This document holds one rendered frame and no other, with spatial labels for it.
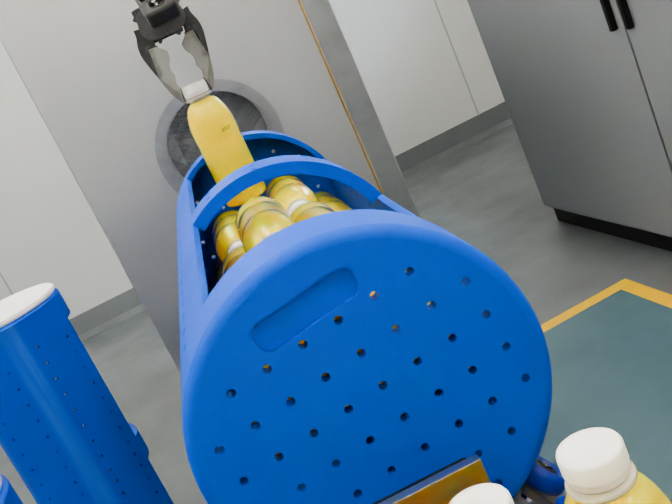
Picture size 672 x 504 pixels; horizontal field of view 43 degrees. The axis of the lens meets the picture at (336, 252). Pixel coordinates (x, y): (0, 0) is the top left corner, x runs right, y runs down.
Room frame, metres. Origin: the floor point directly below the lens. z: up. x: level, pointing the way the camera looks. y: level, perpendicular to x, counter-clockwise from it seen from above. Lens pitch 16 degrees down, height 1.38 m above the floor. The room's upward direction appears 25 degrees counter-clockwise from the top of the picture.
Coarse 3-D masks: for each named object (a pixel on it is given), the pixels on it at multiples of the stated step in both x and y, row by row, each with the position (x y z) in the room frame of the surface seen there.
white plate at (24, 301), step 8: (32, 288) 2.05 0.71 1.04; (40, 288) 2.01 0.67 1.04; (48, 288) 1.96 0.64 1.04; (16, 296) 2.04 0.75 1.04; (24, 296) 2.00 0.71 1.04; (32, 296) 1.95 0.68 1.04; (40, 296) 1.91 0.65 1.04; (48, 296) 1.93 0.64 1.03; (0, 304) 2.04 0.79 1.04; (8, 304) 1.99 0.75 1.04; (16, 304) 1.94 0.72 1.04; (24, 304) 1.90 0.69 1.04; (32, 304) 1.88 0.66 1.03; (0, 312) 1.94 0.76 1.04; (8, 312) 1.89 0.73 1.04; (16, 312) 1.85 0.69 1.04; (24, 312) 1.85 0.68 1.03; (0, 320) 1.85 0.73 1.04; (8, 320) 1.83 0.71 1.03
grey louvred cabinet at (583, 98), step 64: (512, 0) 3.39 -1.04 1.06; (576, 0) 2.95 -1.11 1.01; (640, 0) 2.61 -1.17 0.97; (512, 64) 3.58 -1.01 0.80; (576, 64) 3.09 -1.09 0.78; (640, 64) 2.71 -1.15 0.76; (576, 128) 3.25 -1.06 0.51; (640, 128) 2.83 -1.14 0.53; (576, 192) 3.43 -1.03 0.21; (640, 192) 2.96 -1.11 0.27
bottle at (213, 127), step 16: (208, 96) 1.33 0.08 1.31; (192, 112) 1.32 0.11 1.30; (208, 112) 1.31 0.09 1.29; (224, 112) 1.32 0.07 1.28; (192, 128) 1.32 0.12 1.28; (208, 128) 1.30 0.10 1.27; (224, 128) 1.31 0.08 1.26; (208, 144) 1.31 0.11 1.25; (224, 144) 1.31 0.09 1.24; (240, 144) 1.32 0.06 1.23; (208, 160) 1.32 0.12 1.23; (224, 160) 1.31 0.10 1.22; (240, 160) 1.31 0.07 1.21; (224, 176) 1.31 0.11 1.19; (256, 192) 1.31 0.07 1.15
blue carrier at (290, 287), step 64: (192, 192) 1.25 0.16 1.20; (192, 256) 0.84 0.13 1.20; (256, 256) 0.61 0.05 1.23; (320, 256) 0.58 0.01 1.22; (384, 256) 0.58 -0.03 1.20; (448, 256) 0.58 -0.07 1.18; (192, 320) 0.65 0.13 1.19; (256, 320) 0.57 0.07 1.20; (320, 320) 0.58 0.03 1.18; (384, 320) 0.58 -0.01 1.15; (448, 320) 0.58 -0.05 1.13; (512, 320) 0.59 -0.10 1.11; (192, 384) 0.57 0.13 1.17; (256, 384) 0.57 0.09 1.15; (320, 384) 0.58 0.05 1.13; (384, 384) 0.59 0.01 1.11; (448, 384) 0.58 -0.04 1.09; (512, 384) 0.59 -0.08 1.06; (192, 448) 0.57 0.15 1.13; (256, 448) 0.57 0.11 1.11; (320, 448) 0.57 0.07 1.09; (384, 448) 0.58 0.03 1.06; (448, 448) 0.58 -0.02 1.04; (512, 448) 0.58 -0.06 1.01
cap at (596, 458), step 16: (576, 432) 0.44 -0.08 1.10; (592, 432) 0.43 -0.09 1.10; (608, 432) 0.43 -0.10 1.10; (560, 448) 0.43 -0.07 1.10; (576, 448) 0.42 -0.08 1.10; (592, 448) 0.42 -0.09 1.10; (608, 448) 0.41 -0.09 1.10; (624, 448) 0.41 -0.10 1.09; (560, 464) 0.42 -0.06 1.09; (576, 464) 0.41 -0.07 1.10; (592, 464) 0.40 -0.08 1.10; (608, 464) 0.40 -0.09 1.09; (624, 464) 0.41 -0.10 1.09; (576, 480) 0.41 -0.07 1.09; (592, 480) 0.40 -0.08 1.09; (608, 480) 0.40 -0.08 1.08
